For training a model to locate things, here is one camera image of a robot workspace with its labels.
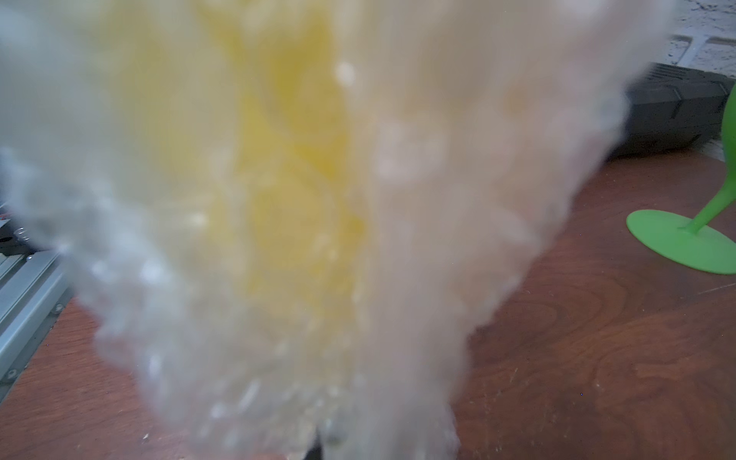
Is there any green plastic wine glass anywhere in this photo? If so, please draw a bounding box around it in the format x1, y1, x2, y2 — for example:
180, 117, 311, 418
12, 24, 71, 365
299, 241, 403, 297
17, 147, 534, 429
626, 93, 735, 275

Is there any black plastic tool case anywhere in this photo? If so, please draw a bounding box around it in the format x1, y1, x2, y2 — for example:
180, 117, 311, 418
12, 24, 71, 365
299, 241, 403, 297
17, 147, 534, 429
609, 63, 735, 159

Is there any yellow plastic wine glass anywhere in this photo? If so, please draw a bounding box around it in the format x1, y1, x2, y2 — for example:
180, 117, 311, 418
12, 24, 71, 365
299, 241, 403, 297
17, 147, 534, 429
94, 1, 366, 335

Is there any bubble wrap sheet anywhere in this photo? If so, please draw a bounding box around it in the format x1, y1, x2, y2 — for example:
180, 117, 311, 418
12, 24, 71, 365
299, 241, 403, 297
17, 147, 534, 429
1, 1, 676, 459

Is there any aluminium mounting rail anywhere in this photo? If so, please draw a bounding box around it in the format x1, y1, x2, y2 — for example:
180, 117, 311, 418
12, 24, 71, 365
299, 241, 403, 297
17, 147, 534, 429
0, 200, 73, 404

